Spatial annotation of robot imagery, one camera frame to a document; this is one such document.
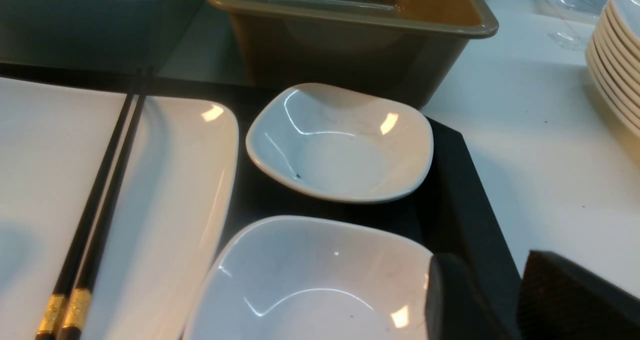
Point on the large white square plate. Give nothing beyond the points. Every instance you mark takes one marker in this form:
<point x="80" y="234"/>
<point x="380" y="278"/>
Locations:
<point x="169" y="216"/>

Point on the black chopstick gold band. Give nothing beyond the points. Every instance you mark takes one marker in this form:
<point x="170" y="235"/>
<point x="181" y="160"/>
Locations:
<point x="78" y="305"/>
<point x="56" y="307"/>

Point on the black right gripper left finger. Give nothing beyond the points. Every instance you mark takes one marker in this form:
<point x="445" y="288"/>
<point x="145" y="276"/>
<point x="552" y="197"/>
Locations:
<point x="455" y="307"/>

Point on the small white dish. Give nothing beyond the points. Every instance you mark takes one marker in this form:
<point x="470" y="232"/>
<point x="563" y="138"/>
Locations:
<point x="292" y="277"/>
<point x="340" y="145"/>

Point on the brown plastic bin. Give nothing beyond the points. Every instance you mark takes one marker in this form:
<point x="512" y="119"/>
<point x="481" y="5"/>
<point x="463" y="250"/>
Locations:
<point x="397" y="49"/>

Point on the black plastic serving tray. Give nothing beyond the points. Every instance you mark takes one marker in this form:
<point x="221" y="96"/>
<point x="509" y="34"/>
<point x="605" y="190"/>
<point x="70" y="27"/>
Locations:
<point x="449" y="213"/>

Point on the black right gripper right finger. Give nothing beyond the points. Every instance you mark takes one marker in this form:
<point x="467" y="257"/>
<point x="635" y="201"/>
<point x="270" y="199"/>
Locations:
<point x="560" y="300"/>

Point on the blue plastic bin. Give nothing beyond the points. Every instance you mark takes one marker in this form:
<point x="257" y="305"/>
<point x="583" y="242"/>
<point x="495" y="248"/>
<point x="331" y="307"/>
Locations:
<point x="93" y="35"/>

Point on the stack of cream plates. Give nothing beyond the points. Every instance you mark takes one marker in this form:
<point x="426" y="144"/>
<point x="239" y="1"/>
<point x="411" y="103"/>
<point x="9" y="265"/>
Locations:
<point x="612" y="58"/>

